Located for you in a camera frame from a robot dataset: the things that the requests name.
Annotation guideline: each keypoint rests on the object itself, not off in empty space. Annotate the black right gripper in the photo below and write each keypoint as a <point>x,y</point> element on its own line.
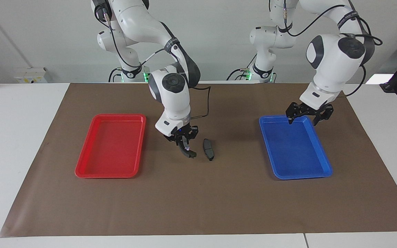
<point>184,132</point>

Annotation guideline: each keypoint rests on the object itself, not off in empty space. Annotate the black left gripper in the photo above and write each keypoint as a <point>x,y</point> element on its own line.
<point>307,110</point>

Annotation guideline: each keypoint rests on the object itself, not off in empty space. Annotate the long curved black brake pad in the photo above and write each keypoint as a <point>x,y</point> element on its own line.
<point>192,155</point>

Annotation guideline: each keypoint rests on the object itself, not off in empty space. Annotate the small dark grey brake pad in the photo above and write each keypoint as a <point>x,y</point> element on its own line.
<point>208,148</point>

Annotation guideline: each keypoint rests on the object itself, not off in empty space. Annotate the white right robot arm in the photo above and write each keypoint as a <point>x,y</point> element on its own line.
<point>174,100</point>

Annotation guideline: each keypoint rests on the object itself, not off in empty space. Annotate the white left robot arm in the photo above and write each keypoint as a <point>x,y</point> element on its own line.
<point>333,65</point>

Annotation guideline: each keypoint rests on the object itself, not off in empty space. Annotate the blue plastic tray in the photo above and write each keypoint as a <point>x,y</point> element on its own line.
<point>295,151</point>

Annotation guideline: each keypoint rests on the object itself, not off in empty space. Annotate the brown paper table mat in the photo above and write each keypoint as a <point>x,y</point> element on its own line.
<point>202,199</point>

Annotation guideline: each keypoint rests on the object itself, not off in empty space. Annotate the red plastic tray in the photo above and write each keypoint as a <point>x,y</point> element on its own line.
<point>112,148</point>

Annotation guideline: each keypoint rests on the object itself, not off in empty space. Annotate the white wall outlet box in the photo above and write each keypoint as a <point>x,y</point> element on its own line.
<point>29,75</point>

